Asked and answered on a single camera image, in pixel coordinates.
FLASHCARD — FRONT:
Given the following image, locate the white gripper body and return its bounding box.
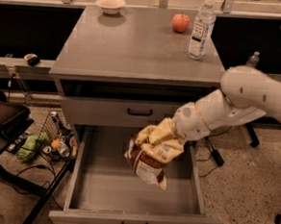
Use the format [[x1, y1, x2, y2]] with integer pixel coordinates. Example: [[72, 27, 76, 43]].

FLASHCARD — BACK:
[[171, 102, 212, 141]]

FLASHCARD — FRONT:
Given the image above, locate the brown chip bag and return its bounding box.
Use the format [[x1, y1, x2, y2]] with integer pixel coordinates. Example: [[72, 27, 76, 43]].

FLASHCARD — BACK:
[[124, 135, 172, 189]]

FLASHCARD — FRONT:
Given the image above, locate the yellow chip bag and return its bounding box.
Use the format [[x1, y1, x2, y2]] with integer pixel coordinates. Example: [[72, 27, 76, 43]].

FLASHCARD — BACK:
[[135, 117, 186, 164]]

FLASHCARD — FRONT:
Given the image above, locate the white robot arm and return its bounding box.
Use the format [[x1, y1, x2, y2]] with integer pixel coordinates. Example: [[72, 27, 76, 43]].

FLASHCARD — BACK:
[[171, 66, 281, 141]]

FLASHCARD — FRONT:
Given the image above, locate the grey drawer cabinet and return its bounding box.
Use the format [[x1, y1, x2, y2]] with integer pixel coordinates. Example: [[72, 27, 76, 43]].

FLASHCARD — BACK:
[[50, 6, 224, 138]]

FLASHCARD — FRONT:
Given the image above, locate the open grey bottom drawer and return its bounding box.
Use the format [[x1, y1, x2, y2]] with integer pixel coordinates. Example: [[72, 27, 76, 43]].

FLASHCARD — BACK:
[[49, 126, 220, 224]]

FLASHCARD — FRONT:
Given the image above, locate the closed grey upper drawer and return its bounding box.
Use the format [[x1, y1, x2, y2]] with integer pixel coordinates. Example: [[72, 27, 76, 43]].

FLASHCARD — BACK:
[[61, 96, 182, 128]]

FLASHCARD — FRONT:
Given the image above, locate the green bag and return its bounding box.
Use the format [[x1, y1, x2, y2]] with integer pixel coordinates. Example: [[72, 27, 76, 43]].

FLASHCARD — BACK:
[[16, 132, 50, 162]]

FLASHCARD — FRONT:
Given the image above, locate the black power adapter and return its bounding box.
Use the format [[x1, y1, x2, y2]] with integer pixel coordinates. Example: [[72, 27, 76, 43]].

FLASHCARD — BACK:
[[212, 149, 225, 166]]

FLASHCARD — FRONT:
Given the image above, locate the large clear water bottle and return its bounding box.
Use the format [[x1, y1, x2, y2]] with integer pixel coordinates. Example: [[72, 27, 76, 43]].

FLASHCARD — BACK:
[[188, 0, 217, 61]]

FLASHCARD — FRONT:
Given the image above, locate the small clear water bottle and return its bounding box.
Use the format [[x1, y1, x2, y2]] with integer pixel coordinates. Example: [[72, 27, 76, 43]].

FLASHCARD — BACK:
[[246, 52, 260, 68]]

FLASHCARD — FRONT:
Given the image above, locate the red apple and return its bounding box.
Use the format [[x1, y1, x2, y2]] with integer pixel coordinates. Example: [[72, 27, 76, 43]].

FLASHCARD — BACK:
[[171, 12, 191, 33]]

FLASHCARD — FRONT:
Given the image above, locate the silver soda can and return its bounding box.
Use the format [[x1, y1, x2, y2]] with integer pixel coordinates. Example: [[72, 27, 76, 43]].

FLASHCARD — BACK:
[[58, 142, 70, 158]]

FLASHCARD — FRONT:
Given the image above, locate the white bowl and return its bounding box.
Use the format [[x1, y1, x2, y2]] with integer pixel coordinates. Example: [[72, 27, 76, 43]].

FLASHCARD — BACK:
[[95, 0, 126, 14]]

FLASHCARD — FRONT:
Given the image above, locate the black side table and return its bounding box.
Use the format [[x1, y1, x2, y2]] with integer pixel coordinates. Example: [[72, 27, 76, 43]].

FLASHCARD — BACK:
[[0, 118, 73, 224]]

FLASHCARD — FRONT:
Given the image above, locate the black tape measure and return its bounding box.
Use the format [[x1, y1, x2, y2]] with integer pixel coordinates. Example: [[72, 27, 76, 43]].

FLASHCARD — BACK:
[[24, 53, 40, 67]]

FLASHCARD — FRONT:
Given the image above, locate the wire basket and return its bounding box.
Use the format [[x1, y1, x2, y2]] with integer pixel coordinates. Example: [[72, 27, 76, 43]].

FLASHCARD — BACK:
[[39, 110, 78, 161]]

